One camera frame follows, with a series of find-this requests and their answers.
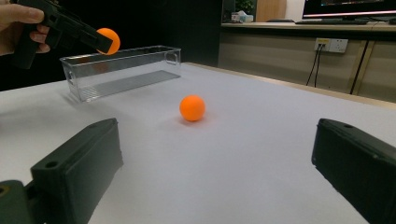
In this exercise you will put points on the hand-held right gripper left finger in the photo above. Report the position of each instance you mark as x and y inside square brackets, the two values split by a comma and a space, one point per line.
[77, 168]

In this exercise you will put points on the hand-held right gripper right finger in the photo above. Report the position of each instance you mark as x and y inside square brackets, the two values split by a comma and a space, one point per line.
[358, 165]

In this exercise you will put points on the orange ball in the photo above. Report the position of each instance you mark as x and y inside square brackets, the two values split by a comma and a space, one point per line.
[192, 108]
[114, 36]

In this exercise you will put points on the clear plastic container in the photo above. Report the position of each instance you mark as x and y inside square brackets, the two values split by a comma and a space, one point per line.
[130, 81]

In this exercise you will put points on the black curtain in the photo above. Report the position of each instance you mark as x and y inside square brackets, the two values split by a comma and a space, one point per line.
[140, 18]

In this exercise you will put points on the white table cover sheet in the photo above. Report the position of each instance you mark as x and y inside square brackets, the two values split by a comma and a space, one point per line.
[249, 155]

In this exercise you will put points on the black keyboard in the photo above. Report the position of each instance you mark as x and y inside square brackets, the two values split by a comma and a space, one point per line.
[330, 22]

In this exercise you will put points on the tissue box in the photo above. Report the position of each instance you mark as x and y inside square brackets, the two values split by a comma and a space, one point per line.
[243, 17]

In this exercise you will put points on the green plant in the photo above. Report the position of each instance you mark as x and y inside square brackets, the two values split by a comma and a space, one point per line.
[246, 5]

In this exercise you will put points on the black monitor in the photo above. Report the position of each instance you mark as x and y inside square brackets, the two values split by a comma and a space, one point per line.
[342, 7]

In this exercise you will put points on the white wall outlet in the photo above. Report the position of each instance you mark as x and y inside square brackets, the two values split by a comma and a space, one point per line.
[331, 45]

